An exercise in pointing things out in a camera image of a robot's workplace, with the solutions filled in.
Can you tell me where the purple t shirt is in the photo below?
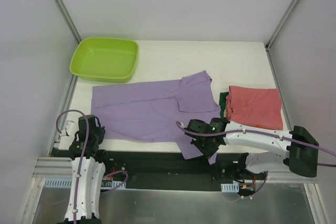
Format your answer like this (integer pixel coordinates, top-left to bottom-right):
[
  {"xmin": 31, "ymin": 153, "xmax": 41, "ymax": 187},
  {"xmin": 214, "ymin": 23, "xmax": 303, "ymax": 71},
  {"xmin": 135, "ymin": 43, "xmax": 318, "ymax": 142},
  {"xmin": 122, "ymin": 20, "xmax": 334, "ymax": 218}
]
[{"xmin": 91, "ymin": 71, "xmax": 220, "ymax": 159}]

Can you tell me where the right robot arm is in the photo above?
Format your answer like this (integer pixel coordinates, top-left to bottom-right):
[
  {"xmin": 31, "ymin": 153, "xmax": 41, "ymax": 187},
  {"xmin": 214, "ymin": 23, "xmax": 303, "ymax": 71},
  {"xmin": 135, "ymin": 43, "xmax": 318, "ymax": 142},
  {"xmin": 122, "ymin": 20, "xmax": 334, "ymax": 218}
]
[{"xmin": 177, "ymin": 118, "xmax": 319, "ymax": 179}]

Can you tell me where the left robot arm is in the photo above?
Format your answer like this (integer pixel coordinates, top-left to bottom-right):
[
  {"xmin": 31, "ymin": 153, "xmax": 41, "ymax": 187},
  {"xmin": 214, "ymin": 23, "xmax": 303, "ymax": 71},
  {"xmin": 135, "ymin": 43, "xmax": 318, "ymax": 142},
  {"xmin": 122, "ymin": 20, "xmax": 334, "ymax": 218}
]
[{"xmin": 63, "ymin": 115, "xmax": 111, "ymax": 223}]

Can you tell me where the folded orange t shirt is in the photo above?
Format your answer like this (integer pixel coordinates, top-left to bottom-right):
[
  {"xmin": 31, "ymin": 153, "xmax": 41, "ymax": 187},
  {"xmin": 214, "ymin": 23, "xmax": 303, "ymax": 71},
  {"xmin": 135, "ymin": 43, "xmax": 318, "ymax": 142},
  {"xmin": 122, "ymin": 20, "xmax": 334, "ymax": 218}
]
[{"xmin": 225, "ymin": 114, "xmax": 265, "ymax": 129}]

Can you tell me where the folded green t shirt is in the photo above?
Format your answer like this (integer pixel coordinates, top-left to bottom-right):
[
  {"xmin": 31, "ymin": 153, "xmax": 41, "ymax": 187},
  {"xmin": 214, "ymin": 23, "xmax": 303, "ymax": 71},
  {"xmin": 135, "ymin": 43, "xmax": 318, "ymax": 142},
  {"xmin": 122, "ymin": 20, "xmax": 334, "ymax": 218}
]
[{"xmin": 219, "ymin": 92, "xmax": 229, "ymax": 119}]

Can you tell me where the folded pink t shirt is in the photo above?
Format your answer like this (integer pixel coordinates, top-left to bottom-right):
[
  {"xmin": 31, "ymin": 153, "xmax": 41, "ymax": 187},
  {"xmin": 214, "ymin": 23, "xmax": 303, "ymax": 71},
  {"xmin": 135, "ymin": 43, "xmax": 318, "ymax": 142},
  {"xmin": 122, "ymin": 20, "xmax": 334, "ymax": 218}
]
[{"xmin": 226, "ymin": 86, "xmax": 284, "ymax": 130}]

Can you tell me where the green plastic basin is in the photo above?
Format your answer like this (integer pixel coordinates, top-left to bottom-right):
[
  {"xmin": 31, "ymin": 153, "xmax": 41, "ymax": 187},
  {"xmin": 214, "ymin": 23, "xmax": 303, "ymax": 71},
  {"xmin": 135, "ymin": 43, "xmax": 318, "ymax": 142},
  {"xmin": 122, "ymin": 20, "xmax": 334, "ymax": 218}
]
[{"xmin": 69, "ymin": 37, "xmax": 139, "ymax": 83}]

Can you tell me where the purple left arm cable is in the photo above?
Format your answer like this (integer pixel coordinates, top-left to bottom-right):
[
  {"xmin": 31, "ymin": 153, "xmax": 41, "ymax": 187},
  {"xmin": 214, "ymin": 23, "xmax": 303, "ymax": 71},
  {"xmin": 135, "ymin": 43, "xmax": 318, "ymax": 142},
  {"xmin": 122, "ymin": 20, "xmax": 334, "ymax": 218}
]
[{"xmin": 57, "ymin": 109, "xmax": 129, "ymax": 224}]

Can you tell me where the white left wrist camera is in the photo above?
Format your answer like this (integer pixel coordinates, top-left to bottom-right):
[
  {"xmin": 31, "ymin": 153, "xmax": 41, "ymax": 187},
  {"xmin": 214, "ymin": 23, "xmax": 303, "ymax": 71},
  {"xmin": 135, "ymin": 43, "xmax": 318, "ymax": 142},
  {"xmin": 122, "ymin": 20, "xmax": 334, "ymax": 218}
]
[{"xmin": 60, "ymin": 120, "xmax": 77, "ymax": 137}]

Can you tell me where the right white cable duct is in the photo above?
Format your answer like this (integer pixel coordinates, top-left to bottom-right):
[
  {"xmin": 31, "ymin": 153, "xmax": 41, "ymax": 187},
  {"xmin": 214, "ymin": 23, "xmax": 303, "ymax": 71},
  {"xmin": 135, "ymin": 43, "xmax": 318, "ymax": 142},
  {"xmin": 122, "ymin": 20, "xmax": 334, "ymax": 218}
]
[{"xmin": 220, "ymin": 183, "xmax": 239, "ymax": 193}]

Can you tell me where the white cable duct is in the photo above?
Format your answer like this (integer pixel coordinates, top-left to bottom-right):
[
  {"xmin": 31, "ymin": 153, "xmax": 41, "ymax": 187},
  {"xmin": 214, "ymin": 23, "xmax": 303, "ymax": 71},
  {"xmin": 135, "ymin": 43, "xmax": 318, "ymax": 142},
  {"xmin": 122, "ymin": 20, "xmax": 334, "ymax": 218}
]
[
  {"xmin": 220, "ymin": 183, "xmax": 239, "ymax": 193},
  {"xmin": 44, "ymin": 178, "xmax": 126, "ymax": 190}
]

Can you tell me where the aluminium frame rail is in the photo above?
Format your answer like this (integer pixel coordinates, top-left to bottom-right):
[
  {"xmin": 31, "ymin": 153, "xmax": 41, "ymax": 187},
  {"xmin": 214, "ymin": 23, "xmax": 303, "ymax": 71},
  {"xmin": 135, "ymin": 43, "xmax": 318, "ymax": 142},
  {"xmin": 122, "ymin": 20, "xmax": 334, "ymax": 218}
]
[{"xmin": 32, "ymin": 157, "xmax": 318, "ymax": 184}]

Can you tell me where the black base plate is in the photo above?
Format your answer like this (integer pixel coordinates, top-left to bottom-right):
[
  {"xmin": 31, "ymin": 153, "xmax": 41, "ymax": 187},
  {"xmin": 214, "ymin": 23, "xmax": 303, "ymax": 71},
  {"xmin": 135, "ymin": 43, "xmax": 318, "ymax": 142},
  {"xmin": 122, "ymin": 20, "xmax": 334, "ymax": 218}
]
[{"xmin": 49, "ymin": 148, "xmax": 301, "ymax": 192}]

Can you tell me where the left white cable duct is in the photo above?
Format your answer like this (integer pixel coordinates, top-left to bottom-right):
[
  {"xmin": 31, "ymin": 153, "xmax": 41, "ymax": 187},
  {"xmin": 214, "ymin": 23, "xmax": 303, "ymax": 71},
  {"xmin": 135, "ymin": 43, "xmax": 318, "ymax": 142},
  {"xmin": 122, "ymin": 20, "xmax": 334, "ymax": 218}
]
[{"xmin": 44, "ymin": 178, "xmax": 126, "ymax": 190}]

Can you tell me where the right aluminium corner post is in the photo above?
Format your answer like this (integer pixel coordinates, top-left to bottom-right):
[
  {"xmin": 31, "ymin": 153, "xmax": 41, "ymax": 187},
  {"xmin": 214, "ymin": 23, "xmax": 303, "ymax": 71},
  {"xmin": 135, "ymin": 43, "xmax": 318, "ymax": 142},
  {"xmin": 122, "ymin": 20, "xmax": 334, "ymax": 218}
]
[{"xmin": 265, "ymin": 0, "xmax": 301, "ymax": 51}]

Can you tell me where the aluminium corner post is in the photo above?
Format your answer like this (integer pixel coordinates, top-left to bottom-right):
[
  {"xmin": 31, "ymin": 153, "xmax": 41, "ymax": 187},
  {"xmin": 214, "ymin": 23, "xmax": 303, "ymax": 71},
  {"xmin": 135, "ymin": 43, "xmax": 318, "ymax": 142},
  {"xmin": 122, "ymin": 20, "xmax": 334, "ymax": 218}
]
[
  {"xmin": 265, "ymin": 0, "xmax": 301, "ymax": 51},
  {"xmin": 54, "ymin": 0, "xmax": 82, "ymax": 44}
]

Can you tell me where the left aluminium corner post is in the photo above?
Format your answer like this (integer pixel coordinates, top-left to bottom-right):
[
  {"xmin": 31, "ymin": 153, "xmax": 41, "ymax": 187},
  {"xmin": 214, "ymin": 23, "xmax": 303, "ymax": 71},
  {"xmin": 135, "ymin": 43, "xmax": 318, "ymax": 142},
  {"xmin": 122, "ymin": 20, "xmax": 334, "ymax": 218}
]
[{"xmin": 54, "ymin": 0, "xmax": 82, "ymax": 44}]

